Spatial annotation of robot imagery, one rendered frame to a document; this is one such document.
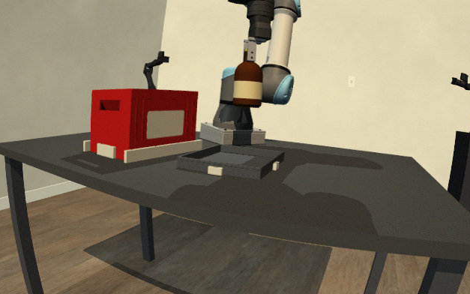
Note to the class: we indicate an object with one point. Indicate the red bottle crate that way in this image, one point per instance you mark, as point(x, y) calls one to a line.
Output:
point(142, 118)

